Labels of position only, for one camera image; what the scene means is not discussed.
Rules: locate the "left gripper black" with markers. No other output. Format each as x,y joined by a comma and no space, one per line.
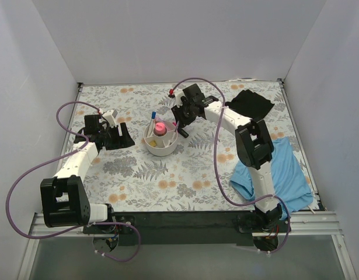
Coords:
114,137

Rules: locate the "blue capped white marker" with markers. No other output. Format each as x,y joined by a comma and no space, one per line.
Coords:
152,123

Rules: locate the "pink pack of pens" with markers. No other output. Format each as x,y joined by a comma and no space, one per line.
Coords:
160,129

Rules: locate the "thin purple gel pen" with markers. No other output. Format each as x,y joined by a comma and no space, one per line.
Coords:
175,132

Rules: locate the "white round divided organizer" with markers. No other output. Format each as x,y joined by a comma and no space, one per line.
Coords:
159,149

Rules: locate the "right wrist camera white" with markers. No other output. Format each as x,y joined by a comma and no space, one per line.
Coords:
176,94

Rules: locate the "purple highlighter pen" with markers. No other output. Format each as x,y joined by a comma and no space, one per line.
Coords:
159,120

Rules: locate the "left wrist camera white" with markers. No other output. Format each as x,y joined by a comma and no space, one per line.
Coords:
110,116

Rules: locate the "black folded cloth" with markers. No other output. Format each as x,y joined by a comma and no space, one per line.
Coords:
250,104

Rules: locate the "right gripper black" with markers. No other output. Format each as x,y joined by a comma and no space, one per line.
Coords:
180,116

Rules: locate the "light blue shorts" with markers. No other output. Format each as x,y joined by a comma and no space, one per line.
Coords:
288,179

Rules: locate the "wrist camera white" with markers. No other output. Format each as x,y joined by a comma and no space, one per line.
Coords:
110,116
176,94

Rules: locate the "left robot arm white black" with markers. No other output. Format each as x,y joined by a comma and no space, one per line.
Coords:
64,199

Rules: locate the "aluminium frame rail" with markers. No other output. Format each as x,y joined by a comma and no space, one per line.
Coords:
303,223

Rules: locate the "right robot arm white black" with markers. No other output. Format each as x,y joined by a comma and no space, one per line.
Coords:
243,117

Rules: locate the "floral table mat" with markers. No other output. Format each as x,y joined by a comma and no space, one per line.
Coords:
196,176

